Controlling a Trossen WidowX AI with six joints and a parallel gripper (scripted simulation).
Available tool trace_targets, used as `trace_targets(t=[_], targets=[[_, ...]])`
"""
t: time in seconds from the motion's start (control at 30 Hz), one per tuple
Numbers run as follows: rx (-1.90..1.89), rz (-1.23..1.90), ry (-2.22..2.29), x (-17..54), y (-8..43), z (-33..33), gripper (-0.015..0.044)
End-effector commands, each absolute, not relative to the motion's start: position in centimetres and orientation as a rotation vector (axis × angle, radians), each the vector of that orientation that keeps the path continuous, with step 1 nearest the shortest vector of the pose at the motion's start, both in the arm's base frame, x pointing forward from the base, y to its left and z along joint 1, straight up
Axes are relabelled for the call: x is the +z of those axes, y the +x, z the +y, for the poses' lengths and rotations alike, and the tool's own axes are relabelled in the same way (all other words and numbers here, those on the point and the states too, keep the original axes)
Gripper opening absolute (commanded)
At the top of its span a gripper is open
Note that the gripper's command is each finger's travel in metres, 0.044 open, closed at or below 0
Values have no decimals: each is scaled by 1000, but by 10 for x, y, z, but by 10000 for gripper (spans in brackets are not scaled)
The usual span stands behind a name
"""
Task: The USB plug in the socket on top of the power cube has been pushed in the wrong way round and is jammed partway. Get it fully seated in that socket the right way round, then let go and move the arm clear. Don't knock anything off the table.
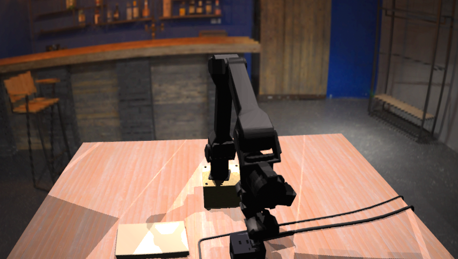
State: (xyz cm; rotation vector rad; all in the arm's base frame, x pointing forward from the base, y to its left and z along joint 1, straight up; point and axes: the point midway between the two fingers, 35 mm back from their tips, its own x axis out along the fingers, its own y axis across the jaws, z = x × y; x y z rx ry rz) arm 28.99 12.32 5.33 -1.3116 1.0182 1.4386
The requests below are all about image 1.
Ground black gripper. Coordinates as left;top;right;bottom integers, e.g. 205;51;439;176
235;180;280;240

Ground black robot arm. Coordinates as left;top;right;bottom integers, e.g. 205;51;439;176
204;54;297;209

